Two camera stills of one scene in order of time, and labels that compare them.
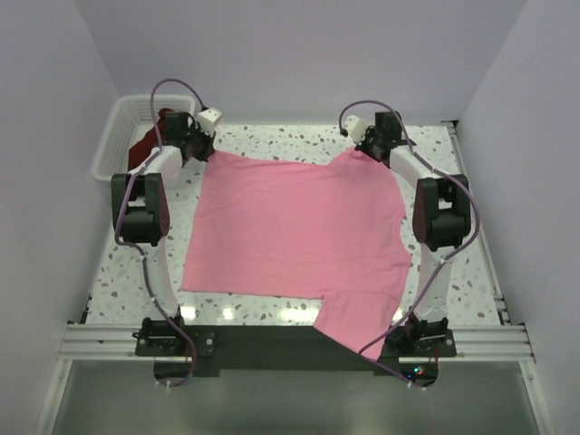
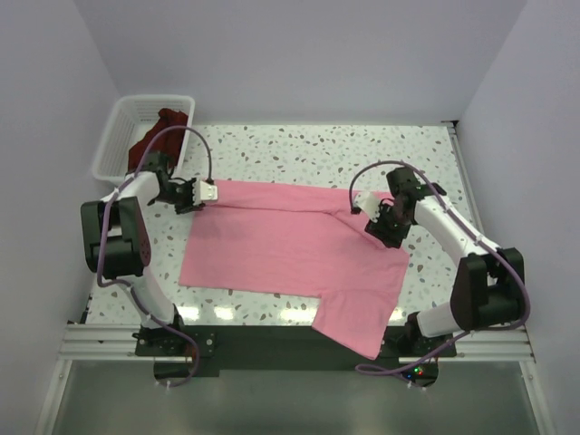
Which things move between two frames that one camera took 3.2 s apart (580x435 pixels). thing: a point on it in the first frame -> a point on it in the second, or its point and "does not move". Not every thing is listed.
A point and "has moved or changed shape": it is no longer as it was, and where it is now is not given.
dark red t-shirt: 149,141 does not move
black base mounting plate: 293,350 does not move
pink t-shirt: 335,230 has moved or changed shape
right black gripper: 362,147 -> 391,239
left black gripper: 208,140 -> 189,205
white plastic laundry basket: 129,119 does not move
